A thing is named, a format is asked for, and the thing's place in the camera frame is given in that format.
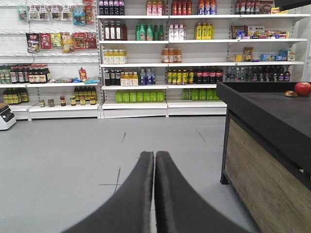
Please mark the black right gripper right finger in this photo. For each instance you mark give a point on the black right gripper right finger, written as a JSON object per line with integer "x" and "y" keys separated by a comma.
{"x": 179, "y": 208}

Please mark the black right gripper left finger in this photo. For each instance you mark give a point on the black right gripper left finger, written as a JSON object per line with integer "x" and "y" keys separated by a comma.
{"x": 129, "y": 209}

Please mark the black wooden fruit display stand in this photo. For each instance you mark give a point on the black wooden fruit display stand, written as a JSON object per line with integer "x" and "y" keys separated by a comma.
{"x": 267, "y": 153}

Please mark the white checkout scale device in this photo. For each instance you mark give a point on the white checkout scale device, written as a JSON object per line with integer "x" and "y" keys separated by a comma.
{"x": 7, "y": 117}

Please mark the small brown round fruit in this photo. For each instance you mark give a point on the small brown round fruit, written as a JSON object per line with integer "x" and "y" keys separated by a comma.
{"x": 291, "y": 93}

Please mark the white store shelving unit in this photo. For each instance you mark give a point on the white store shelving unit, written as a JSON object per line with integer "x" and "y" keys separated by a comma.
{"x": 138, "y": 58}

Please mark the bright red apple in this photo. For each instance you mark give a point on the bright red apple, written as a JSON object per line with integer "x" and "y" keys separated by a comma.
{"x": 302, "y": 88}

